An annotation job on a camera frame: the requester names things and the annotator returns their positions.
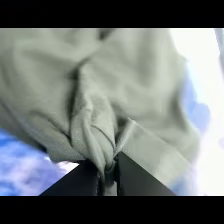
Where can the green garment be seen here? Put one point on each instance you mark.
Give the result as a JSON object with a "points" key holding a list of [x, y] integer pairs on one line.
{"points": [[126, 76]]}

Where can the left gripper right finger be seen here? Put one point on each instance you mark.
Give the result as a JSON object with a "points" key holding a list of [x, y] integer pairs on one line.
{"points": [[135, 181]]}

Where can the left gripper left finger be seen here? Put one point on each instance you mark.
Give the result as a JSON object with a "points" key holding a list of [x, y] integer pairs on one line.
{"points": [[81, 181]]}

